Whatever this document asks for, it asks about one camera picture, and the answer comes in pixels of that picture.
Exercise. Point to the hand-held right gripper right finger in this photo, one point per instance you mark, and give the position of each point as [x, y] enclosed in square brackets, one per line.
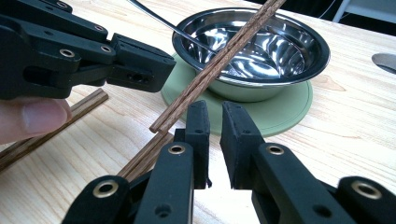
[274, 180]

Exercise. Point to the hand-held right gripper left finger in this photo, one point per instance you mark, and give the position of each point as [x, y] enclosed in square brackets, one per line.
[174, 180]

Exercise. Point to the pair of brown wooden chopsticks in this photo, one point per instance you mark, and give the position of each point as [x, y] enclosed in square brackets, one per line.
[46, 130]
[211, 70]
[146, 157]

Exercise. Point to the shiny steel bowl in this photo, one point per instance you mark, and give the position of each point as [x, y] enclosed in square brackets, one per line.
[280, 49]

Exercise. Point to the metal spoon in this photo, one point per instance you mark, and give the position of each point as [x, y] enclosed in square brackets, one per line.
[168, 23]

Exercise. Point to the round green coaster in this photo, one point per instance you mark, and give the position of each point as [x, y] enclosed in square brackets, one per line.
[280, 112]

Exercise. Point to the grey table grommet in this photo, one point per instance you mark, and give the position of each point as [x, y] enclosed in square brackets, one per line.
[386, 62]

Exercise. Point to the white metal stand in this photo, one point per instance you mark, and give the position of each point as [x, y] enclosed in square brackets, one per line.
[370, 7]

